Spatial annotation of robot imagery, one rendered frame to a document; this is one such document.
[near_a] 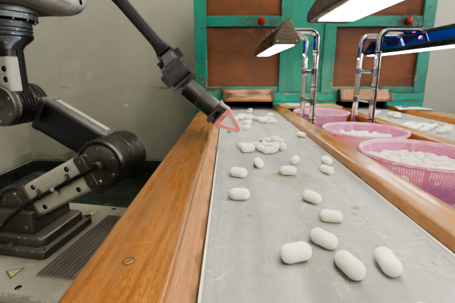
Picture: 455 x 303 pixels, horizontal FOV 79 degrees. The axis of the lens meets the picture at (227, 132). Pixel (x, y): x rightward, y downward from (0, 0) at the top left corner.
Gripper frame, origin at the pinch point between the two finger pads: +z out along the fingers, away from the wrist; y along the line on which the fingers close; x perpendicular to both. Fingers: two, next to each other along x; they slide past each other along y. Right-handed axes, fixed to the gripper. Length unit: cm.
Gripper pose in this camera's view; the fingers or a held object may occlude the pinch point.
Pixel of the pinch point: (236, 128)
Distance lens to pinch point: 84.2
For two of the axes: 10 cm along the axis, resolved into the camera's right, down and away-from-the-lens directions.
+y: 0.0, -2.1, 9.8
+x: -6.6, 7.4, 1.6
